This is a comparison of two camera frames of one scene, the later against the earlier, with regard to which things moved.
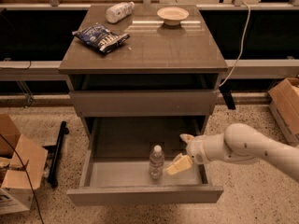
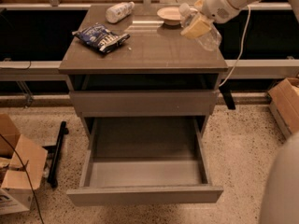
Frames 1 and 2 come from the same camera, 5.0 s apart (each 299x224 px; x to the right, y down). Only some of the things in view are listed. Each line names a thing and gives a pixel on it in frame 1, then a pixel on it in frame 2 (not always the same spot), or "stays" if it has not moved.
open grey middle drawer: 115,163 stays
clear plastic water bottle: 156,165 → 211,40
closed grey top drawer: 146,103 stays
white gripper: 196,149 → 217,6
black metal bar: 56,151 stays
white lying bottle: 118,10 stays
